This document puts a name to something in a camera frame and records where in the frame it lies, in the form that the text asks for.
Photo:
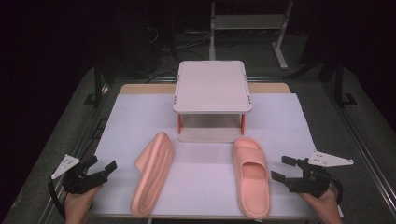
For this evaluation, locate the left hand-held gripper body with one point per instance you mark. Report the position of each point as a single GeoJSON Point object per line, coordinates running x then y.
{"type": "Point", "coordinates": [81, 183]}

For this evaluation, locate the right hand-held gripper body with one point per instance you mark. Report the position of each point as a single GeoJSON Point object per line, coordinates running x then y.
{"type": "Point", "coordinates": [314, 183]}

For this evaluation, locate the pink rubber slipper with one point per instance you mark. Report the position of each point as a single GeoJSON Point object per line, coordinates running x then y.
{"type": "Point", "coordinates": [252, 180]}
{"type": "Point", "coordinates": [154, 177]}

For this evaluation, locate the white two-tier shoe rack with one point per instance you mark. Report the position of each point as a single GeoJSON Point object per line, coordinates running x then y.
{"type": "Point", "coordinates": [212, 87]}

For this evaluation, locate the person's left hand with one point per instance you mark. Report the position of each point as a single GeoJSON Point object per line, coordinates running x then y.
{"type": "Point", "coordinates": [77, 208]}

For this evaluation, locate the person's right hand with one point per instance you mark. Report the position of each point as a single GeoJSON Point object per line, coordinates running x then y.
{"type": "Point", "coordinates": [325, 210]}

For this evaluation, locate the white table cloth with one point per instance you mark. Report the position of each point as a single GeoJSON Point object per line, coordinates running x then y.
{"type": "Point", "coordinates": [202, 174]}

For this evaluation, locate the black metal stand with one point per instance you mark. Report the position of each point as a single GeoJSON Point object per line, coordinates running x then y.
{"type": "Point", "coordinates": [341, 87]}
{"type": "Point", "coordinates": [98, 84]}

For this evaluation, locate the white metal stand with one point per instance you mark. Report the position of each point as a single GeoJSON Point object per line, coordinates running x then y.
{"type": "Point", "coordinates": [249, 21]}

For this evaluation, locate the metal frame rail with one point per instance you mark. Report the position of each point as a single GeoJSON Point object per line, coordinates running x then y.
{"type": "Point", "coordinates": [364, 146]}
{"type": "Point", "coordinates": [71, 155]}

